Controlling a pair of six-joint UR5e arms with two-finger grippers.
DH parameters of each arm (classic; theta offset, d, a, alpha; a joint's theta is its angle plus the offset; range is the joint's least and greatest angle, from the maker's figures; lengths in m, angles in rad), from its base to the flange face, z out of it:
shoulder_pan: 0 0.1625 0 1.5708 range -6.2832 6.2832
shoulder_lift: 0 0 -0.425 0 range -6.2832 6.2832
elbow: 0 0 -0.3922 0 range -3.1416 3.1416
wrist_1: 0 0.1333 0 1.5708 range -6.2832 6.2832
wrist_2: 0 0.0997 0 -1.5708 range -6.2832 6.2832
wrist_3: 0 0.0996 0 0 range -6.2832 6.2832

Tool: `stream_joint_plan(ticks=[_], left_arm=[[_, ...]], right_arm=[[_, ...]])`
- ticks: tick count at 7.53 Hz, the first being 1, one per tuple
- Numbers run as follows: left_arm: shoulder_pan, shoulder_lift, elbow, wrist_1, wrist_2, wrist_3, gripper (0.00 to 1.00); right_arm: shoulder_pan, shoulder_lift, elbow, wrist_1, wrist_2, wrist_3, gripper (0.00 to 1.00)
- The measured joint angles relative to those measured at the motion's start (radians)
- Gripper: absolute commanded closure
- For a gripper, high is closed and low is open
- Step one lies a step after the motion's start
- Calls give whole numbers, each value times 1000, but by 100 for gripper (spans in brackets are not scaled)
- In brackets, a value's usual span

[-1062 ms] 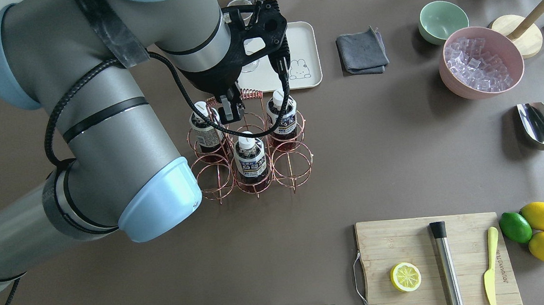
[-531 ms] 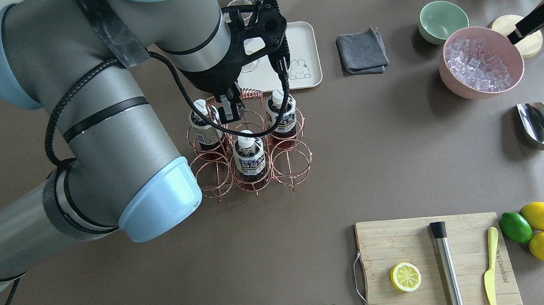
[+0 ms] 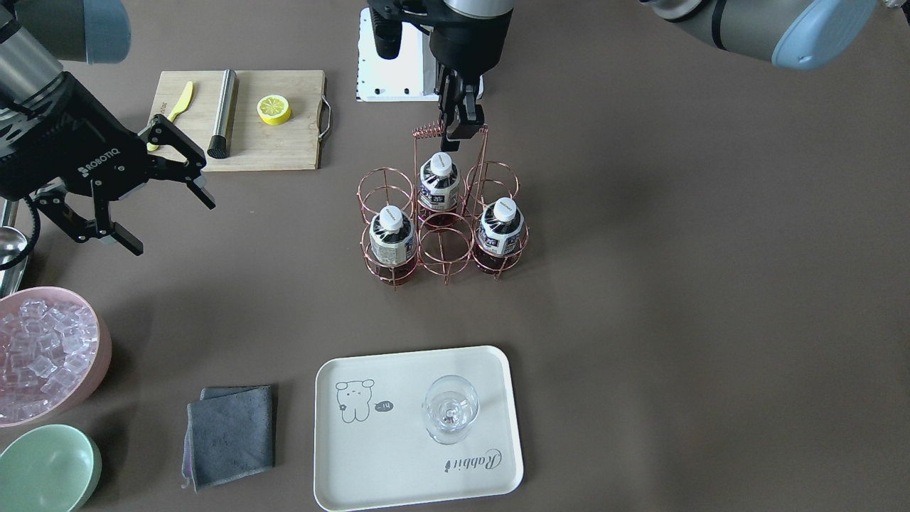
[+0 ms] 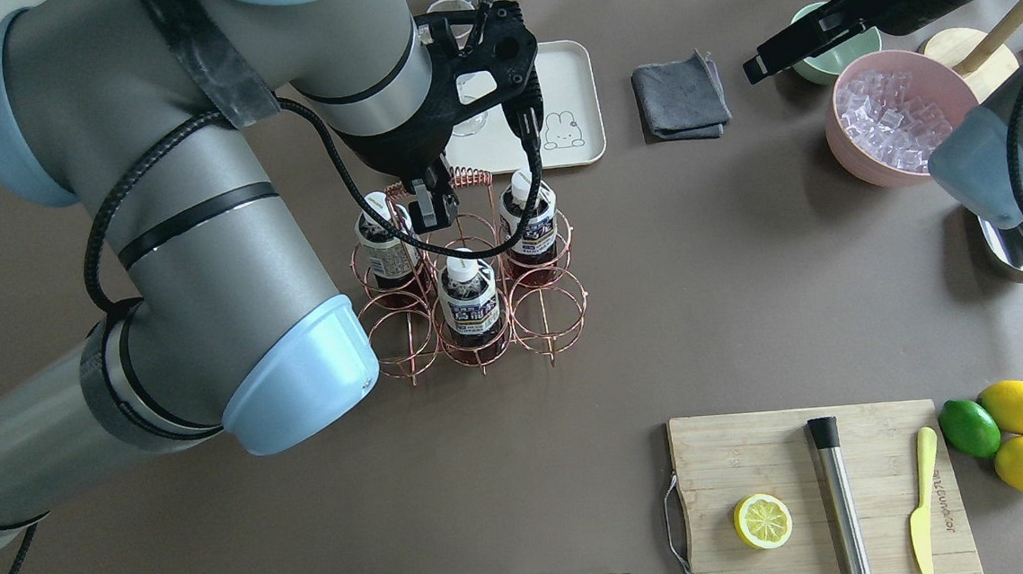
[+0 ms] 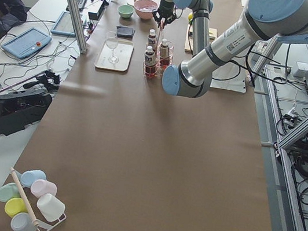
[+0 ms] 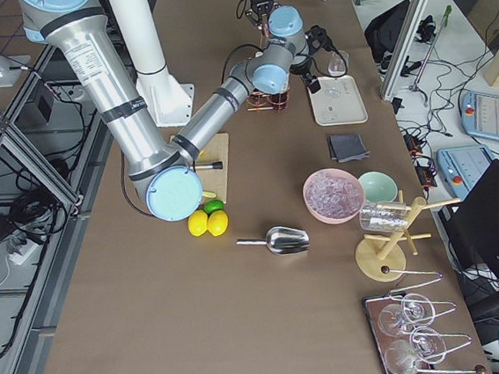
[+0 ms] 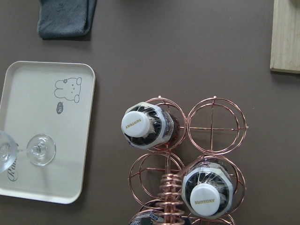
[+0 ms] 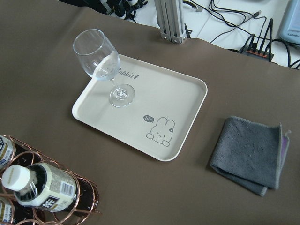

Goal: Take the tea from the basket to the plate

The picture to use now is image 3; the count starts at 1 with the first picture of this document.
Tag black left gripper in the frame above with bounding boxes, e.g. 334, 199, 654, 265
427, 1, 514, 152

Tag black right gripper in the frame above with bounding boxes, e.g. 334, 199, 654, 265
1, 72, 217, 255

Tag copper wire bottle basket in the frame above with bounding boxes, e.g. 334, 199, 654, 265
355, 121, 530, 288

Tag tea bottle white cap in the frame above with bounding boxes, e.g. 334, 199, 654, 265
418, 152, 461, 228
473, 198, 529, 274
368, 205, 417, 285

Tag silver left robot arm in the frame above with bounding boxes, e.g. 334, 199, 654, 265
425, 1, 877, 151

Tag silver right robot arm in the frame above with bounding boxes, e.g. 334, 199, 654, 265
1, 1, 215, 255

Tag yellow plastic knife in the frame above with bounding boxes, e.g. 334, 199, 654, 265
149, 80, 195, 124

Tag steel muddler black tip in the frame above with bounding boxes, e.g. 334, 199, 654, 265
207, 69, 237, 159

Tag steel ice scoop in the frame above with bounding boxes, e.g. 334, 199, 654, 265
1, 198, 28, 298

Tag bamboo cutting board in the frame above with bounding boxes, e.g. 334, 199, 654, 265
151, 69, 331, 172

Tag half lemon slice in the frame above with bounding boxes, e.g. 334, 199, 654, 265
256, 95, 292, 126

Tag pink bowl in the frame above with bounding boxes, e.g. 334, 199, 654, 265
1, 287, 112, 428

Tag clear ice cubes pile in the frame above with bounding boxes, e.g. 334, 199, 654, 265
1, 298, 100, 425

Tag grey folded cloth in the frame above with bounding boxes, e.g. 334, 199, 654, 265
182, 385, 275, 492

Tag clear wine glass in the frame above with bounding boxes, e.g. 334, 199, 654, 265
422, 375, 480, 445

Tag green bowl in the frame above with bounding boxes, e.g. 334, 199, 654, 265
1, 424, 102, 511

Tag cream rabbit tray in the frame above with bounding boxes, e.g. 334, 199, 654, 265
313, 346, 524, 511

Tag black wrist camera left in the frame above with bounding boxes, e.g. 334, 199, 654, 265
367, 1, 430, 60

